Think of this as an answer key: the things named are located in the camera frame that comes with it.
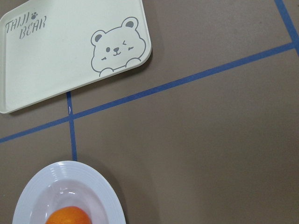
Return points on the white round plate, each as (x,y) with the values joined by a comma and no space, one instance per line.
(68,183)

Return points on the orange fruit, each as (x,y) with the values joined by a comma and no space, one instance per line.
(69,215)

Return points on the cream bear tray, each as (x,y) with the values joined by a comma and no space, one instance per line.
(49,47)

